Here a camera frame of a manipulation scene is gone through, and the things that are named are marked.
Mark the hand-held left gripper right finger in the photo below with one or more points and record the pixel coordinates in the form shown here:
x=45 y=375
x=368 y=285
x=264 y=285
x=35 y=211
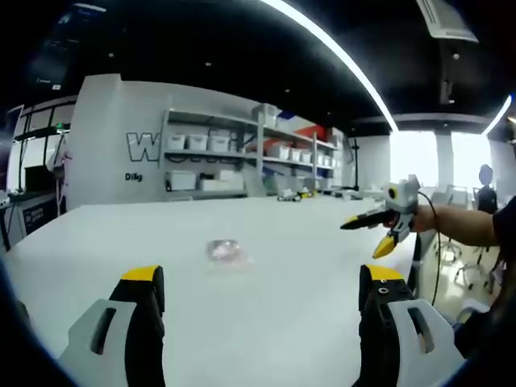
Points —
x=383 y=322

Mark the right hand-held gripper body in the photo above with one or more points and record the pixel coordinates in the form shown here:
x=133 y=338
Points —
x=403 y=201

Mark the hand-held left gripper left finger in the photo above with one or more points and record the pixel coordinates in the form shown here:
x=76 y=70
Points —
x=137 y=322

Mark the clear resealable bag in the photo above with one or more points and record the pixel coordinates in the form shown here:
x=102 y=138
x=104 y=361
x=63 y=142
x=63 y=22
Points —
x=225 y=254

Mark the black tripod stand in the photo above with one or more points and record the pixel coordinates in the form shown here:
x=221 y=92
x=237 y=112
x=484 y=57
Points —
x=356 y=165

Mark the yellow black tool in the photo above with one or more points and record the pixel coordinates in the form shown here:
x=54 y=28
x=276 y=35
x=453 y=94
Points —
x=296 y=196

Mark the white office chair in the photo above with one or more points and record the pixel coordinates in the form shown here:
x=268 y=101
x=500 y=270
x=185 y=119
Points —
x=471 y=262

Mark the person's dark clothing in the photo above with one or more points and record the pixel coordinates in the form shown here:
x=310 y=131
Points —
x=498 y=290

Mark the short ceiling light strip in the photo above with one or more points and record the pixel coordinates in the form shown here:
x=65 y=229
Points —
x=500 y=115

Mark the grey metal shelving unit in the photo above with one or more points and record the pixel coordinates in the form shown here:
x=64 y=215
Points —
x=260 y=141

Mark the long ceiling light strip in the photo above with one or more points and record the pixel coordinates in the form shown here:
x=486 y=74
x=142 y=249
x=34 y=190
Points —
x=354 y=68

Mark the side desk with equipment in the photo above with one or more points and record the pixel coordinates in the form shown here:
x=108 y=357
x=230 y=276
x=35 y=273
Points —
x=28 y=205

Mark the dark monitor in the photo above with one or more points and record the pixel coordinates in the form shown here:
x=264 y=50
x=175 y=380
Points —
x=38 y=178

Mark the rows of white storage bins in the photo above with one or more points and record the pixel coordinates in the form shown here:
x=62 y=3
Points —
x=197 y=142

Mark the ceiling air conditioner vent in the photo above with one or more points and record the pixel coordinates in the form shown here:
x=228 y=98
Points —
x=445 y=18

